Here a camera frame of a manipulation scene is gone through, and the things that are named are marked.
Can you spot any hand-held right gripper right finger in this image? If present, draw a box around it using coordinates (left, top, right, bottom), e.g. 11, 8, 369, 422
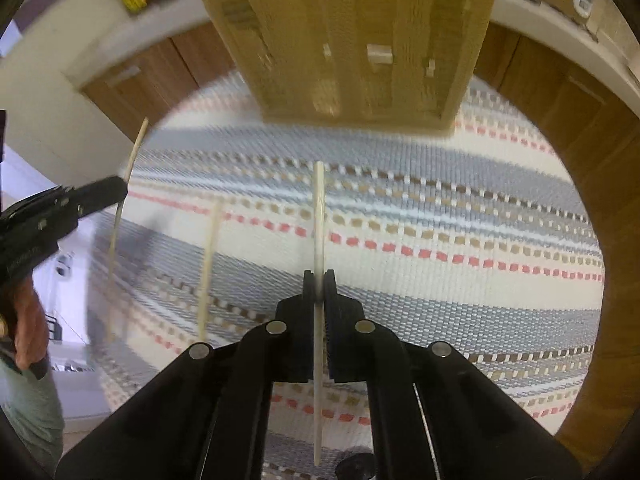
324, 270, 583, 480

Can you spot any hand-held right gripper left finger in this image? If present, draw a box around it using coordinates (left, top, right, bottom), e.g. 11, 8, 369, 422
55, 270, 317, 480

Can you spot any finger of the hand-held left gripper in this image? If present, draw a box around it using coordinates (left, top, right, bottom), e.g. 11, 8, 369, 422
52, 176, 129, 221

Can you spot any wooden chopstick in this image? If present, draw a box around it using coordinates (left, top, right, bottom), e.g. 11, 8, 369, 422
311, 161, 327, 467
106, 117, 150, 343
197, 199, 223, 343

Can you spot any beige plastic utensil basket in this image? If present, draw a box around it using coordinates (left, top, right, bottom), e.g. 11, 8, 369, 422
201, 0, 502, 137

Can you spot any person's left hand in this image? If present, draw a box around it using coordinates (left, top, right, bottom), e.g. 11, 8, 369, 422
10, 275, 51, 368

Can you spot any person's light green clothing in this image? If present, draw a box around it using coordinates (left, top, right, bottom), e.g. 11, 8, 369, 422
0, 355, 65, 476

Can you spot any wooden kitchen base cabinet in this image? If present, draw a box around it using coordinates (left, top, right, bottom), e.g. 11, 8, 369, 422
80, 22, 640, 480

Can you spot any white kitchen countertop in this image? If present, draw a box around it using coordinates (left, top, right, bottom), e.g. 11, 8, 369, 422
65, 0, 640, 96

